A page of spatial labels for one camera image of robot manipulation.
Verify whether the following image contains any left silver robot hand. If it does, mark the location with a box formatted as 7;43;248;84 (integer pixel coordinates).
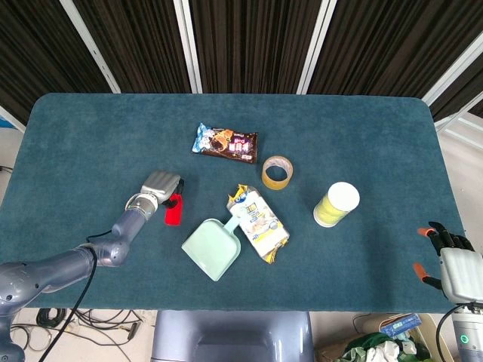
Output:
140;170;186;210

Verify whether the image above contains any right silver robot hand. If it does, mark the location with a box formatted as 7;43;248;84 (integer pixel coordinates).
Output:
413;221;483;304

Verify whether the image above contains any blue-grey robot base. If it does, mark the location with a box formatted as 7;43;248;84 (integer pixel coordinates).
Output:
150;310;315;362

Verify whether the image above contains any blue cardboard box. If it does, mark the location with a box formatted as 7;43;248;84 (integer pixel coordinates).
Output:
379;313;423;338

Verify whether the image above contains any brown chocolate snack packet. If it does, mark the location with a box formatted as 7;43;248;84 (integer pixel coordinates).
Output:
191;121;259;164

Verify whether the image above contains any mint green dustpan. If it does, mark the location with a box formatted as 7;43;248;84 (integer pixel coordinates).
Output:
181;216;242;282

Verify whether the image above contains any yellow white snack bag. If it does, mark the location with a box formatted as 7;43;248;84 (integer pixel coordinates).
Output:
226;183;291;265

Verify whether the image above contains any green white crumpled cloth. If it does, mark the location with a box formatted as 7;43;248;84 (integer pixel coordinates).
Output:
341;331;431;362

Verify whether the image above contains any clear tape roll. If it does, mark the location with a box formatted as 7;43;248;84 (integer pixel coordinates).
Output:
262;155;295;191

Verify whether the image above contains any yellow cylinder can white lid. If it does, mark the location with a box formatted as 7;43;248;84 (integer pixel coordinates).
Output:
312;182;361;229

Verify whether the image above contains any teal table cloth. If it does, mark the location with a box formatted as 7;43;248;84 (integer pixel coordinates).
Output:
0;93;472;314

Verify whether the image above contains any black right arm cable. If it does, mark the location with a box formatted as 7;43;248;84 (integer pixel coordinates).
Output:
435;303;463;362

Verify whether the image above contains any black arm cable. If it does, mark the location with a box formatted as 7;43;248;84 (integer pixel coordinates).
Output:
435;303;463;362
37;230;114;362

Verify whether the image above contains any white partition frame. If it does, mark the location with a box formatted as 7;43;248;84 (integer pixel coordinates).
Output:
0;0;483;133

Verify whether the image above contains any black floor cable bundle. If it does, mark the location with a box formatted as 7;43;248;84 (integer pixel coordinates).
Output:
11;308;144;357

